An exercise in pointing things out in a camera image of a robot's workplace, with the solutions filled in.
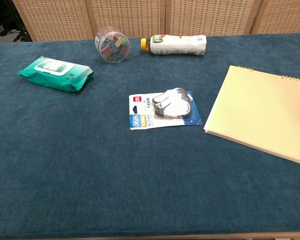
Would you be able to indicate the yellow spiral notepad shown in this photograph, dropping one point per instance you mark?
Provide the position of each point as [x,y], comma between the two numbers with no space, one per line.
[260,112]

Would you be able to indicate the correction tape blister pack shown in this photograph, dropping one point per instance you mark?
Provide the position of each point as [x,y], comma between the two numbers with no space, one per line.
[165,110]

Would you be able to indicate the blue tablecloth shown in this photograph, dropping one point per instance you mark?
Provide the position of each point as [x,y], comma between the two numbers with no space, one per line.
[90,162]

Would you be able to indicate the white bottle with yellow cap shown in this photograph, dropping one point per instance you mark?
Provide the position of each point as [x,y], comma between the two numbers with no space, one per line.
[177,45]

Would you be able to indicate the clear jar of coloured clips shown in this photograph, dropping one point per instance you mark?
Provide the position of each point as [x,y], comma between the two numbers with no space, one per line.
[112,46]

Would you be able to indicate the green wet wipes pack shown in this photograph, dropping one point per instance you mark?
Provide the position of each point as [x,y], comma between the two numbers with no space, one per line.
[55,75]

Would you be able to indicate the wicker folding screen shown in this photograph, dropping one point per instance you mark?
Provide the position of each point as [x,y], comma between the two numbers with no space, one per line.
[127,15]

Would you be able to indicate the black tripod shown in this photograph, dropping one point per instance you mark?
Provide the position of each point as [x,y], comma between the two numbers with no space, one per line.
[22,37]

